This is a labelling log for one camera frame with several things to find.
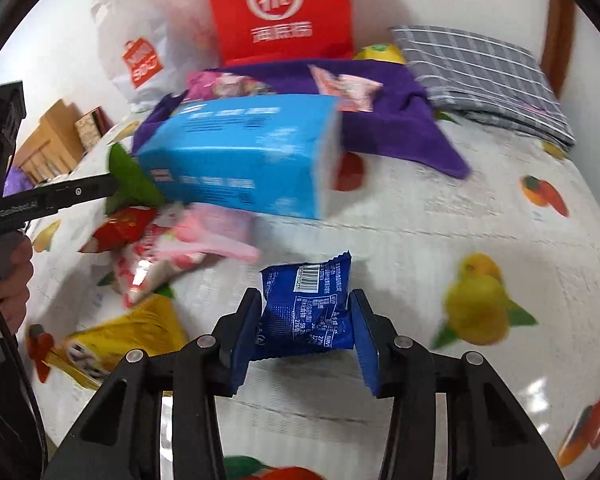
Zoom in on person's left hand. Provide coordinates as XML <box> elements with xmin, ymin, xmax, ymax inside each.
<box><xmin>0</xmin><ymin>232</ymin><xmax>35</xmax><ymax>333</ymax></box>

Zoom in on red white lychee snack packet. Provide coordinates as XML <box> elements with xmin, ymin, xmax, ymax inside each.
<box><xmin>111</xmin><ymin>225</ymin><xmax>208</xmax><ymax>308</ymax></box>

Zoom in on purple towel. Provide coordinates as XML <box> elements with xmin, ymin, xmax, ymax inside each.
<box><xmin>130</xmin><ymin>57</ymin><xmax>473</xmax><ymax>180</ymax></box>

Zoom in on yellow green bag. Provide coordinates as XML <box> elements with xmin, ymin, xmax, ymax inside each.
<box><xmin>354</xmin><ymin>43</ymin><xmax>407</xmax><ymax>65</ymax></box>

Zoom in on pink white snack packet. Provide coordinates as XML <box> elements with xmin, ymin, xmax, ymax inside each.
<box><xmin>307</xmin><ymin>64</ymin><xmax>384</xmax><ymax>112</ymax></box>

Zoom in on white plastic shopping bag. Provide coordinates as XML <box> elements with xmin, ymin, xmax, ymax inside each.
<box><xmin>90</xmin><ymin>0</ymin><xmax>221</xmax><ymax>111</ymax></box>

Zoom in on grey checked folded cloth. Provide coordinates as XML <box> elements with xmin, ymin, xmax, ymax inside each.
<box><xmin>390</xmin><ymin>25</ymin><xmax>577</xmax><ymax>150</ymax></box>

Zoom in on large pink snack packet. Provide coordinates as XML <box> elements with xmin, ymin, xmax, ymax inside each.
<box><xmin>186</xmin><ymin>70</ymin><xmax>277</xmax><ymax>102</ymax></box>

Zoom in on patterned notebook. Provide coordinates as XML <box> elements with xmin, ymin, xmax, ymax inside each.
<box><xmin>74</xmin><ymin>107</ymin><xmax>106</xmax><ymax>155</ymax></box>

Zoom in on blue tissue box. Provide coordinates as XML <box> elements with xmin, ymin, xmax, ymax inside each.
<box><xmin>132</xmin><ymin>94</ymin><xmax>343</xmax><ymax>221</ymax></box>

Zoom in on brown wooden door frame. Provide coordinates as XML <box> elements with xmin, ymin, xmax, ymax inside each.
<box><xmin>542</xmin><ymin>0</ymin><xmax>576</xmax><ymax>98</ymax></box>

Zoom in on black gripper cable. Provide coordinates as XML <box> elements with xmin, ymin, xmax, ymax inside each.
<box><xmin>0</xmin><ymin>280</ymin><xmax>49</xmax><ymax>480</ymax></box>

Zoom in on pale pink snack packet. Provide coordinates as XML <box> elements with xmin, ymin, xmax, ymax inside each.
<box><xmin>172</xmin><ymin>203</ymin><xmax>261</xmax><ymax>263</ymax></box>

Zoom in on person's left forearm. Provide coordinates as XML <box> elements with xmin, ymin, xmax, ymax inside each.
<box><xmin>0</xmin><ymin>350</ymin><xmax>43</xmax><ymax>480</ymax></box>

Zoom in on green snack packet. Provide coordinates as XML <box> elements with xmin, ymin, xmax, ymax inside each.
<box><xmin>104</xmin><ymin>142</ymin><xmax>167</xmax><ymax>216</ymax></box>

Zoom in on wooden headboard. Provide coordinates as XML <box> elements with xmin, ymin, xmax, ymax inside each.
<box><xmin>12</xmin><ymin>100</ymin><xmax>88</xmax><ymax>186</ymax></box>

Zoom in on yellow snack packet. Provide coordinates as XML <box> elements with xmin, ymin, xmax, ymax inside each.
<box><xmin>50</xmin><ymin>294</ymin><xmax>187</xmax><ymax>391</ymax></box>

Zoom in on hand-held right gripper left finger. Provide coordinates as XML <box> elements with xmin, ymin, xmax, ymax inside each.
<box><xmin>42</xmin><ymin>287</ymin><xmax>263</xmax><ymax>480</ymax></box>

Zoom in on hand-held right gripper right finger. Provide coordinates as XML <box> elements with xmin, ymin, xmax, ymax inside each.
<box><xmin>349</xmin><ymin>288</ymin><xmax>566</xmax><ymax>480</ymax></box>

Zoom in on red paper bag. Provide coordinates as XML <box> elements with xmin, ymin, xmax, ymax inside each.
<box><xmin>200</xmin><ymin>0</ymin><xmax>356</xmax><ymax>63</ymax></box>

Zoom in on blue snack packet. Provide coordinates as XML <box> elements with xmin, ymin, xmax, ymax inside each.
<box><xmin>252</xmin><ymin>251</ymin><xmax>356</xmax><ymax>361</ymax></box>

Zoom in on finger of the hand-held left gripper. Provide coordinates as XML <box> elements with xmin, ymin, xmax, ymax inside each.
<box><xmin>42</xmin><ymin>174</ymin><xmax>122</xmax><ymax>216</ymax></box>

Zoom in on fruit print bed cover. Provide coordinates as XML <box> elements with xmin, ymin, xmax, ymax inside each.
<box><xmin>27</xmin><ymin>105</ymin><xmax>600</xmax><ymax>480</ymax></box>

